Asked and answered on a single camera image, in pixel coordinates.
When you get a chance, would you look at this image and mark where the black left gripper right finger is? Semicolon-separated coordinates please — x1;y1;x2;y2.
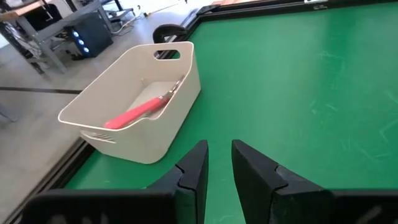
231;138;398;224

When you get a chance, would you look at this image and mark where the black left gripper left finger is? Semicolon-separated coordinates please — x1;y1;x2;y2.
19;139;210;224

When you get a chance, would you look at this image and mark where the red-handled silver fork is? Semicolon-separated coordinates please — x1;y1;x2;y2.
103;75;187;131

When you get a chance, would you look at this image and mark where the white plastic bin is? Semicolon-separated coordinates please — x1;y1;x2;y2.
57;40;202;166

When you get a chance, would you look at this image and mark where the black computer tower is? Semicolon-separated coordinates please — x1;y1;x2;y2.
64;14;114;60

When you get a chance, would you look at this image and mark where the grey metal desk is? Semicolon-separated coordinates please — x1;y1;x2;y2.
0;0;105;75

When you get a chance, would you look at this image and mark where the wooden desk top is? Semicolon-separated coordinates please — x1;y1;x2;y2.
0;0;47;22

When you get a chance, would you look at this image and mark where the black curved bracket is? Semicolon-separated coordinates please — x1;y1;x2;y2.
152;24;188;60

